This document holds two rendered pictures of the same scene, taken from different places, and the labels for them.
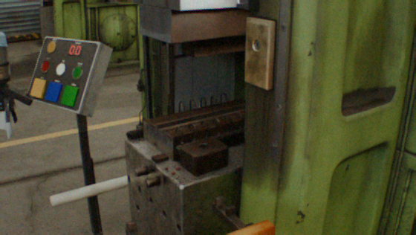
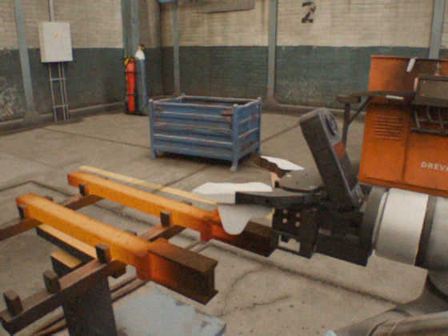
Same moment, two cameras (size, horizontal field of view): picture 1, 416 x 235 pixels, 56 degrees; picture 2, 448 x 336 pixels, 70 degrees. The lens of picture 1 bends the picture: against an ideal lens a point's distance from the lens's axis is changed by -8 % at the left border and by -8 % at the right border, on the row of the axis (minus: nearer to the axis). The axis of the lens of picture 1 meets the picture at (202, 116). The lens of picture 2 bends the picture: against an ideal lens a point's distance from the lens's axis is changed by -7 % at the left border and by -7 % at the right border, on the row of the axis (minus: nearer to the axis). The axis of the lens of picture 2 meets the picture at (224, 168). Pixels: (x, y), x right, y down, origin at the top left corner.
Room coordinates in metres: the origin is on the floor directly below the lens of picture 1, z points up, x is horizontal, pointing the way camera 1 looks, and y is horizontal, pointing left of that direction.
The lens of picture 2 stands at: (0.63, 0.48, 1.21)
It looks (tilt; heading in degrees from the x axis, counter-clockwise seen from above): 18 degrees down; 242
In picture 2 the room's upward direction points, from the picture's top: straight up
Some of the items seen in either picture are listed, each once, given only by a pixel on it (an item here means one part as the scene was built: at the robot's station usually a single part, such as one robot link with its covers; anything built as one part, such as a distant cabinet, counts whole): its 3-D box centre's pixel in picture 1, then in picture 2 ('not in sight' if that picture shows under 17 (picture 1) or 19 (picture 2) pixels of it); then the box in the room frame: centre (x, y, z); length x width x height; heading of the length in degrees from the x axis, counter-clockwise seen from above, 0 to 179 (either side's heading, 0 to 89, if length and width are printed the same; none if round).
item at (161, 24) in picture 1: (212, 17); not in sight; (1.33, -0.03, 1.32); 0.42 x 0.20 x 0.10; 124
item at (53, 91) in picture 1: (54, 92); not in sight; (1.52, 0.59, 1.01); 0.07 x 0.05 x 0.07; 59
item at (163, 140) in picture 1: (212, 123); not in sight; (1.33, -0.03, 0.96); 0.42 x 0.20 x 0.09; 124
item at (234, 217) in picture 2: not in sight; (232, 210); (0.46, 0.17, 1.04); 0.09 x 0.03 x 0.06; 154
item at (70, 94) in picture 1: (70, 96); not in sight; (1.47, 0.50, 1.01); 0.07 x 0.05 x 0.07; 59
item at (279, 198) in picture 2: not in sight; (274, 194); (0.42, 0.20, 1.07); 0.09 x 0.05 x 0.02; 154
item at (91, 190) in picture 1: (102, 187); not in sight; (1.45, 0.41, 0.62); 0.44 x 0.05 x 0.05; 124
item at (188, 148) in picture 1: (204, 155); not in sight; (1.10, -0.01, 0.95); 0.12 x 0.08 x 0.06; 124
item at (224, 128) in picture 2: not in sight; (206, 127); (-1.13, -3.32, 0.36); 1.20 x 0.80 x 0.72; 126
